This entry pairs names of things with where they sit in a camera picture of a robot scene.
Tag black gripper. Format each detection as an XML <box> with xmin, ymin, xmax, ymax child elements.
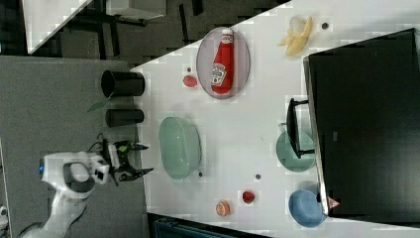
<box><xmin>101</xmin><ymin>139</ymin><xmax>154</xmax><ymax>185</ymax></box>

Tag green strainer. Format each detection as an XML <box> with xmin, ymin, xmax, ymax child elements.
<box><xmin>158</xmin><ymin>116</ymin><xmax>201</xmax><ymax>180</ymax></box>

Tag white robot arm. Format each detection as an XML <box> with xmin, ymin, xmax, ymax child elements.
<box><xmin>18</xmin><ymin>139</ymin><xmax>152</xmax><ymax>238</ymax></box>

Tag small black cylinder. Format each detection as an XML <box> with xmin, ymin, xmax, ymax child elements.
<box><xmin>105</xmin><ymin>109</ymin><xmax>145</xmax><ymax>127</ymax></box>

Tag blue crate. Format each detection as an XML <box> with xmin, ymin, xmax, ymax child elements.
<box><xmin>153</xmin><ymin>218</ymin><xmax>251</xmax><ymax>238</ymax></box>

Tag large black cylinder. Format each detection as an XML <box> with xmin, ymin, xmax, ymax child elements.
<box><xmin>101</xmin><ymin>70</ymin><xmax>146</xmax><ymax>97</ymax></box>

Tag red strawberry toy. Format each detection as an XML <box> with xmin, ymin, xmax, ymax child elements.
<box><xmin>183</xmin><ymin>75</ymin><xmax>197</xmax><ymax>87</ymax></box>

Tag orange slice toy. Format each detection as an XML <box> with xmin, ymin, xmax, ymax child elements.
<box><xmin>215</xmin><ymin>199</ymin><xmax>231</xmax><ymax>216</ymax></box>

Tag red ketchup bottle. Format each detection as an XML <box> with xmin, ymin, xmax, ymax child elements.
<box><xmin>211</xmin><ymin>28</ymin><xmax>234</xmax><ymax>94</ymax></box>

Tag red tomato toy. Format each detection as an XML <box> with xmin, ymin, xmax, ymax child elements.
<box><xmin>242</xmin><ymin>189</ymin><xmax>255</xmax><ymax>204</ymax></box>

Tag green mug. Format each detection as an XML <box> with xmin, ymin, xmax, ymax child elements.
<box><xmin>275</xmin><ymin>123</ymin><xmax>315</xmax><ymax>173</ymax></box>

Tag blue bowl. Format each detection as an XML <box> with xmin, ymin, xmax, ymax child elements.
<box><xmin>288</xmin><ymin>189</ymin><xmax>326</xmax><ymax>228</ymax></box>

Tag peeled banana toy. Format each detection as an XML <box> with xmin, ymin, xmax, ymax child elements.
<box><xmin>278</xmin><ymin>16</ymin><xmax>313</xmax><ymax>57</ymax></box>

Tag black toaster oven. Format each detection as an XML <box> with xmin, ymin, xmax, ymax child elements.
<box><xmin>286</xmin><ymin>28</ymin><xmax>420</xmax><ymax>227</ymax></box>

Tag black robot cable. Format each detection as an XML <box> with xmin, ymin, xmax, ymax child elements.
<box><xmin>86</xmin><ymin>132</ymin><xmax>105</xmax><ymax>153</ymax></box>

